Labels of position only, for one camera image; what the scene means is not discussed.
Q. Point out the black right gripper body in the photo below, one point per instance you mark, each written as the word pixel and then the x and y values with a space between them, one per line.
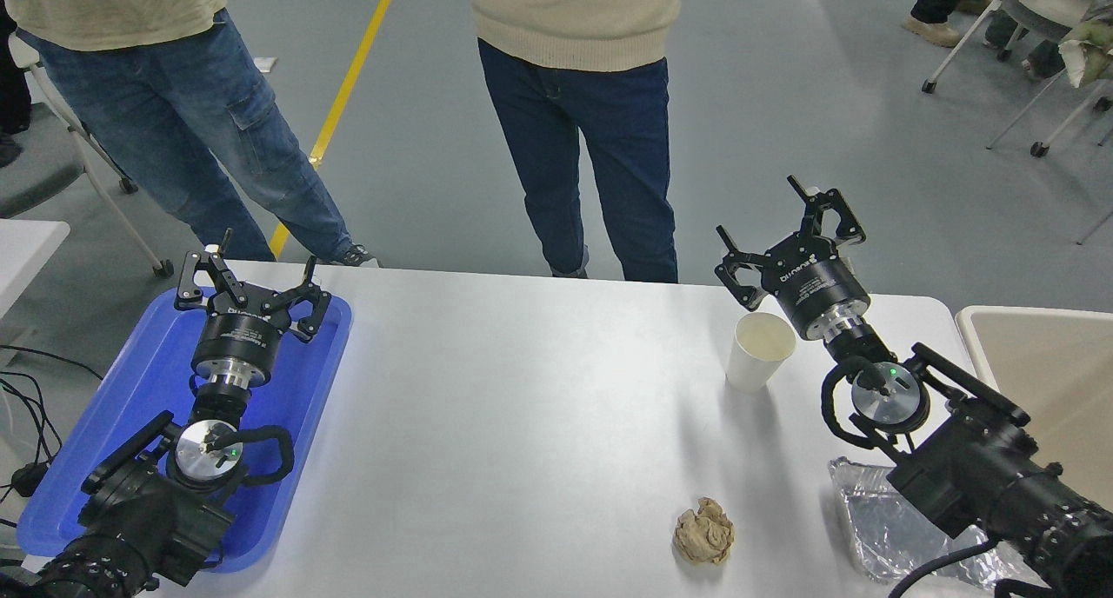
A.
pixel 817 289

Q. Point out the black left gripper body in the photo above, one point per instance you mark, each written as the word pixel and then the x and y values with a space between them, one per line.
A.
pixel 236 337

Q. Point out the white paper cup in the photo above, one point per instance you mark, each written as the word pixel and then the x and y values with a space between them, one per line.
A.
pixel 755 365

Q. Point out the blue plastic tray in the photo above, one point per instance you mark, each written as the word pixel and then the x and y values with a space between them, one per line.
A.
pixel 113 389

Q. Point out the person in light jeans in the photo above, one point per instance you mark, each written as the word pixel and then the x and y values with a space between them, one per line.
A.
pixel 174 102

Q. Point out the small white side table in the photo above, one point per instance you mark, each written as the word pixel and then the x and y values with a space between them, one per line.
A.
pixel 26 250

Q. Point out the grey seat folding chair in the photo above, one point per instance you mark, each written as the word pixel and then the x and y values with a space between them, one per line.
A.
pixel 35 172

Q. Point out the person in dark jeans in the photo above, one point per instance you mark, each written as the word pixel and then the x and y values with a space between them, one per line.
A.
pixel 574 129

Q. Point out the large pale bin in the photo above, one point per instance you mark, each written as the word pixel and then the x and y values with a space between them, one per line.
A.
pixel 1043 355

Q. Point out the person with tan shoes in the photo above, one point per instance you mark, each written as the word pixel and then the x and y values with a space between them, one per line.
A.
pixel 943 7

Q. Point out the silver foil tray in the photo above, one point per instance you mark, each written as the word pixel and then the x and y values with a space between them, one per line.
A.
pixel 869 528

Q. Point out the black power plug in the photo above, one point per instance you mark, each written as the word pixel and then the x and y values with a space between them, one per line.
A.
pixel 29 479

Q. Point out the crumpled tan paper ball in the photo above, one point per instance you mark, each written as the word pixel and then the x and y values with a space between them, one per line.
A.
pixel 704 533

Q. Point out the person in dark clothes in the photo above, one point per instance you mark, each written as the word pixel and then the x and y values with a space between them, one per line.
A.
pixel 10 94

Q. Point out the white frame chair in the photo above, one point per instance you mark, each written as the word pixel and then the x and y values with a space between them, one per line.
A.
pixel 961 46

